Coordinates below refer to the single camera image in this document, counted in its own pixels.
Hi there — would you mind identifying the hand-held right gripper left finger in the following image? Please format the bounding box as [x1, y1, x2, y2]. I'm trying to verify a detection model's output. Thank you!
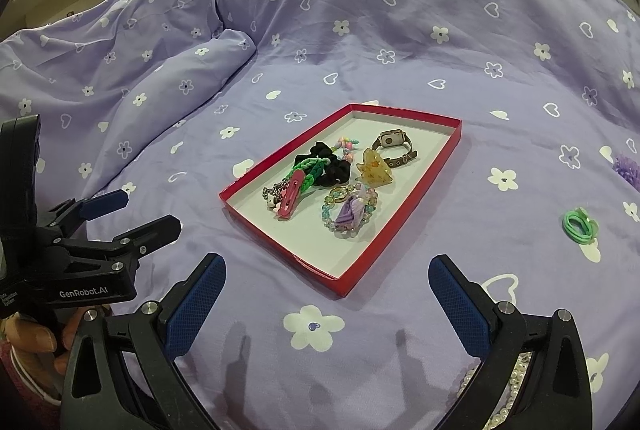
[59, 252, 227, 430]

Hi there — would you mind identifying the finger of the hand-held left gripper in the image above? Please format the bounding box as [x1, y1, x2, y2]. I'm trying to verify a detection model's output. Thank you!
[59, 216, 182, 271]
[46, 189, 131, 231]

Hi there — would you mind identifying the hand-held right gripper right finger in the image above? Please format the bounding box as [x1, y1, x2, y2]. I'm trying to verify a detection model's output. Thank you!
[429, 254, 595, 430]

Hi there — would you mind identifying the chain bracelet with white charm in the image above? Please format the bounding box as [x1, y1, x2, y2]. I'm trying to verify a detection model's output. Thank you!
[262, 180, 292, 211]

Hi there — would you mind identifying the pink hair clip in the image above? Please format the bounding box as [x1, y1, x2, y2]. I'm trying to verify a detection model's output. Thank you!
[280, 170, 307, 221]

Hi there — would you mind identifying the purple bead bracelet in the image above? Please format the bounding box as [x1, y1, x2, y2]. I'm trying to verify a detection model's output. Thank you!
[322, 185, 380, 238]

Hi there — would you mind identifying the red shallow box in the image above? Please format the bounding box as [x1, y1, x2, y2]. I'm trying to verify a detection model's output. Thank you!
[219, 104, 462, 299]

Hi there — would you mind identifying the yellow hair claw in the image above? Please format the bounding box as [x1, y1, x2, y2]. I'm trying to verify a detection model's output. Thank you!
[355, 148, 396, 187]

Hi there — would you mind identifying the green braided bracelet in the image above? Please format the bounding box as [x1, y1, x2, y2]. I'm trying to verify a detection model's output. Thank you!
[277, 155, 331, 191]

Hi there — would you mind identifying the black scrunchie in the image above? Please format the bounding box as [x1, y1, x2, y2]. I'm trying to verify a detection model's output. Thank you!
[292, 141, 351, 189]

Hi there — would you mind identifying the person's left hand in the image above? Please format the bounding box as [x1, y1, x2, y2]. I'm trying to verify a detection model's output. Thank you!
[0, 305, 113, 378]

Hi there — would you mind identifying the purple scrunchie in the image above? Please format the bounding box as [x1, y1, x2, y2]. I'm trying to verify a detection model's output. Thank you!
[612, 154, 640, 191]

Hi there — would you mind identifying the purple flower print blanket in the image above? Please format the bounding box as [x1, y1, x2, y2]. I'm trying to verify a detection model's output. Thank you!
[0, 0, 640, 430]

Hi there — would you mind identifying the white pearl necklace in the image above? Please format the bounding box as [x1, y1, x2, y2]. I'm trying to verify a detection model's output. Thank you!
[460, 350, 532, 430]

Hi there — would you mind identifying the green coil hair tie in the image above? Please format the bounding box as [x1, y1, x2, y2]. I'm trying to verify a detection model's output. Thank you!
[562, 207, 600, 243]

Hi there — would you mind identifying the brown strap wristwatch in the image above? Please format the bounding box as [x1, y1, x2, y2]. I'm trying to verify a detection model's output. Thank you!
[371, 130, 417, 169]

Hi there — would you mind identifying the colourful bead bracelet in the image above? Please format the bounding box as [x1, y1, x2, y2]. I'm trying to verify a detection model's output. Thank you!
[334, 137, 362, 165]

